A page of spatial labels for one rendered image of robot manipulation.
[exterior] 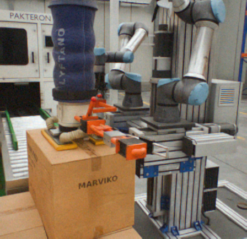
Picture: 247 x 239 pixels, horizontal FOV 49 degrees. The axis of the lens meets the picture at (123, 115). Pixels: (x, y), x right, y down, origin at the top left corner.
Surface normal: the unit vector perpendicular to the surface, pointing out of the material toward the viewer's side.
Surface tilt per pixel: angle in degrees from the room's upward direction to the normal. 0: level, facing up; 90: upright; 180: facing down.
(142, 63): 90
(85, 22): 103
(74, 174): 90
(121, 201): 90
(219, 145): 90
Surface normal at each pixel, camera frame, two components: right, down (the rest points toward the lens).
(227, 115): 0.35, 0.20
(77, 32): 0.25, -0.04
